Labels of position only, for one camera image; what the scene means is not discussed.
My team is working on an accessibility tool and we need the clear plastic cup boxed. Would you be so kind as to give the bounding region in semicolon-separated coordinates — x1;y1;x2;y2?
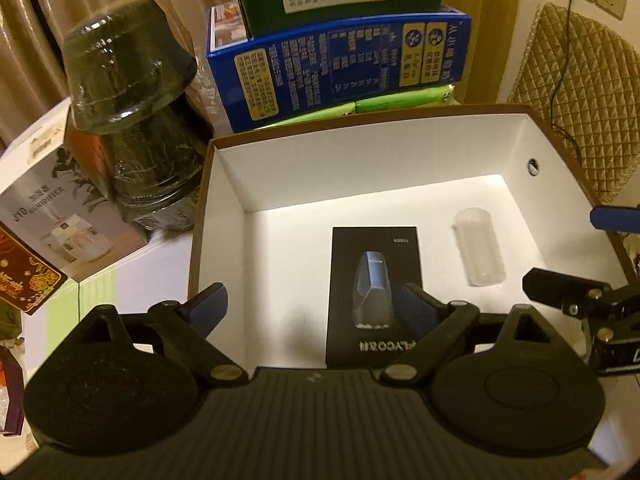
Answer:
452;208;506;287

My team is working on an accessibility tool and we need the blue milk carton box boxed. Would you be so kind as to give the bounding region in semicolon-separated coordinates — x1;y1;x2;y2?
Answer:
207;4;472;133

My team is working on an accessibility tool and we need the dark green glass jar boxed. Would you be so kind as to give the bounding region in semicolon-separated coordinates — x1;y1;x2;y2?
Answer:
62;0;214;232

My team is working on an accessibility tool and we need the quilted beige chair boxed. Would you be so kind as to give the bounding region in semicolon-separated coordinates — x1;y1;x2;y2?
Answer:
508;2;639;204

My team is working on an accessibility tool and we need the black Flyco shaver box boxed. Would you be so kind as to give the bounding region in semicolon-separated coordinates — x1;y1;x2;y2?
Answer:
326;226;422;368

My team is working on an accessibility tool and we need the red greeting card box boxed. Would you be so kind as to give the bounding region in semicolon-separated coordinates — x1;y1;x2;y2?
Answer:
0;223;67;315

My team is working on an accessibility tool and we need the brown cardboard box white inside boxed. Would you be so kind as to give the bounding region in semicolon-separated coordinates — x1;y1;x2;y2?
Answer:
189;104;636;370

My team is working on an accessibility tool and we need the green packaged item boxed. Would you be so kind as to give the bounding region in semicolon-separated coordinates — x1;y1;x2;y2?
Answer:
264;84;454;129

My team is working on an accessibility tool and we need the checkered tablecloth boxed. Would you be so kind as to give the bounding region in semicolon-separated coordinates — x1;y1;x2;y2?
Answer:
0;228;196;441

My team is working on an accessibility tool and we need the white humidifier box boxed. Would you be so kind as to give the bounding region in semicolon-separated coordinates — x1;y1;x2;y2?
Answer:
1;99;148;282

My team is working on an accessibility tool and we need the black power cable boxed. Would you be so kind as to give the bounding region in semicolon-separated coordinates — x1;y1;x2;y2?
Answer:
548;0;591;166

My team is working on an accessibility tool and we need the beige curtain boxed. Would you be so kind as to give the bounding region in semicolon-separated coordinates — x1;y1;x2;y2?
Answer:
0;0;237;151

